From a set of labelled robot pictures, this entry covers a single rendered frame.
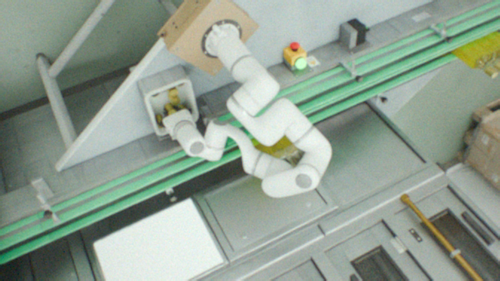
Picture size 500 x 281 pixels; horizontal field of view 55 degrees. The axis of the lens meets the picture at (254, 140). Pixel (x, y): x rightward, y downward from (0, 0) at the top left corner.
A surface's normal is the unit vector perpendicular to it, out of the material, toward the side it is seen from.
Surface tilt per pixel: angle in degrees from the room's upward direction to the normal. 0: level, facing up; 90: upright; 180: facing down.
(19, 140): 90
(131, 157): 90
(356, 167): 91
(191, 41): 5
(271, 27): 0
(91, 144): 0
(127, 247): 90
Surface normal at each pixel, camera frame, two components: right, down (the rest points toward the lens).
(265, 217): -0.07, -0.65
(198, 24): 0.50, 0.69
